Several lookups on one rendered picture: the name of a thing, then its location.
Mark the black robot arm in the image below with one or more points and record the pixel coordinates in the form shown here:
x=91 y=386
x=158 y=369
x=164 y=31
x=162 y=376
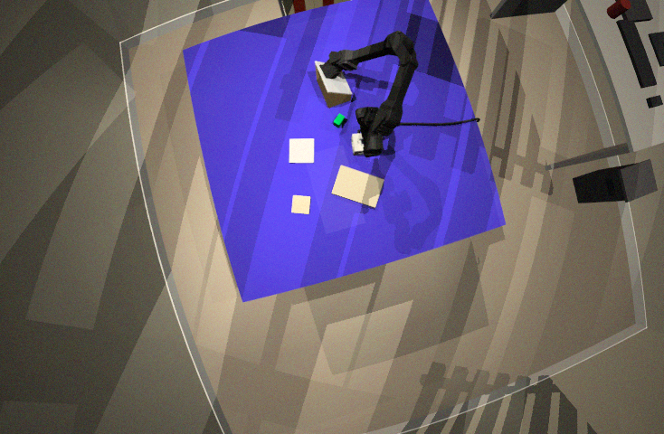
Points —
x=380 y=121

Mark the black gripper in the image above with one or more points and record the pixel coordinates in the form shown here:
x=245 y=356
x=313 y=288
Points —
x=360 y=117

